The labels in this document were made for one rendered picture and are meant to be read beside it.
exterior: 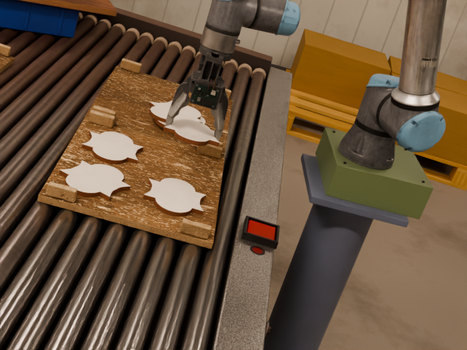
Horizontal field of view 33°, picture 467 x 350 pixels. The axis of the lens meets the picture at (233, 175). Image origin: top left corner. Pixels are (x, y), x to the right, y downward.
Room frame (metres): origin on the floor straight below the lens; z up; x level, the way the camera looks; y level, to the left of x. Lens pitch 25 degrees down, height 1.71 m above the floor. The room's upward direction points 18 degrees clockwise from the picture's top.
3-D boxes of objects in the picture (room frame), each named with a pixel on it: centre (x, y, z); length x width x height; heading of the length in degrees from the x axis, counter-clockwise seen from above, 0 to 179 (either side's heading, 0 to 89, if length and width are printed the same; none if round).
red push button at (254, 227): (1.46, -0.09, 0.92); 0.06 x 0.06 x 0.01; 2
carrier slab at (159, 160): (1.52, 0.19, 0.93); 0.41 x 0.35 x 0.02; 5
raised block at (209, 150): (1.73, 0.07, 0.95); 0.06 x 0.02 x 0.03; 95
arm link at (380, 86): (1.98, -0.32, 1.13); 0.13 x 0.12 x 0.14; 27
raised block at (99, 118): (1.71, 0.34, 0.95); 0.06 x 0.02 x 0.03; 95
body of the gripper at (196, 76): (1.61, 0.12, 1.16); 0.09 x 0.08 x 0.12; 6
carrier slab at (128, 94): (1.94, 0.23, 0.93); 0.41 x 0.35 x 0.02; 5
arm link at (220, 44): (1.62, 0.11, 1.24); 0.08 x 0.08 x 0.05
